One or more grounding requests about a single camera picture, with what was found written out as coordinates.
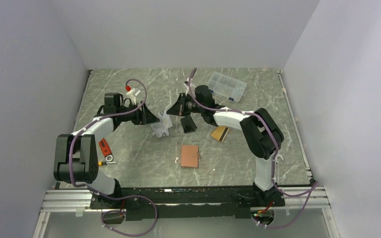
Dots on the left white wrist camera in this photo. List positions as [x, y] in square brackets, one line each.
[132, 94]

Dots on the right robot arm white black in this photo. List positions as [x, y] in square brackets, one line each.
[262, 134]

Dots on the yellow handled screwdriver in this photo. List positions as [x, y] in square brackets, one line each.
[102, 163]

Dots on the clear plastic organizer box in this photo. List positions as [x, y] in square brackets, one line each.
[226, 86]

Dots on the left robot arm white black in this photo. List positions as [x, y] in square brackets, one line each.
[76, 159]

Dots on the gold credit card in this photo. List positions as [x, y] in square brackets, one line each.
[220, 133]

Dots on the silver credit cards stack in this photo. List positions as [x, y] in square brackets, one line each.
[161, 128]

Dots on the black credit cards stack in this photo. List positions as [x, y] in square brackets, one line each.
[188, 124]

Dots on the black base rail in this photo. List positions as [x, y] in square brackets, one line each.
[237, 201]

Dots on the aluminium frame rail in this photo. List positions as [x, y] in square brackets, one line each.
[78, 201]

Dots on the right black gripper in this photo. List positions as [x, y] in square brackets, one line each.
[179, 108]

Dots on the brown leather card holder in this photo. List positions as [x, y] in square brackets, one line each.
[189, 156]

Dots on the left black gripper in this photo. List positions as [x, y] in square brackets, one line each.
[145, 117]

